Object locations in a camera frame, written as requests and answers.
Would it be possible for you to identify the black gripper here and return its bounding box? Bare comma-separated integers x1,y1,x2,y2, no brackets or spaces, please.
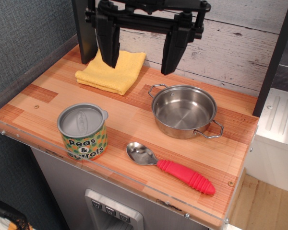
85,0,211,75

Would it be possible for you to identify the yellow cloth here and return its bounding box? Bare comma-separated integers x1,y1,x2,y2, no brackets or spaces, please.
75,50,146,95

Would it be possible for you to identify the peas and carrots can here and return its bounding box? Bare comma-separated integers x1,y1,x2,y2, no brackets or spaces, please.
57,103,108,161

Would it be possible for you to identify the stainless steel pot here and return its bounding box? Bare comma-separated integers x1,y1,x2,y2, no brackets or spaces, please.
148,84,224,139

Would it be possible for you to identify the grey toy fridge cabinet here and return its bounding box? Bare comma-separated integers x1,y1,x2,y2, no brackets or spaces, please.
32,149,207,230

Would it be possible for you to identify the white toy sink unit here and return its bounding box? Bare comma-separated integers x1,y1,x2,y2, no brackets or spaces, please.
244,34,288,187

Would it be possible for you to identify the silver dispenser panel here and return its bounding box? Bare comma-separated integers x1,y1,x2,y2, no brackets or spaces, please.
84,189,144,230

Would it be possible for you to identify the black and orange object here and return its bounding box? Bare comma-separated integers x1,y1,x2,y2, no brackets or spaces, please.
0,201,34,230

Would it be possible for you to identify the dark left shelf post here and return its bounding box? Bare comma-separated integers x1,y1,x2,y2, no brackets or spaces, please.
72,0,98,64

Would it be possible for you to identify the dark shelf post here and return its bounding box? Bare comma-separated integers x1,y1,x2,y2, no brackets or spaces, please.
252,10,288,117
72,0,98,64

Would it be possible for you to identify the red handled metal spoon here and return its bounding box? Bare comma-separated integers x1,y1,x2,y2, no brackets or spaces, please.
126,142,216,195

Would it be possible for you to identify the dark right shelf post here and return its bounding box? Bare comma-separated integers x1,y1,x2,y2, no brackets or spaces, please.
252,10,288,117

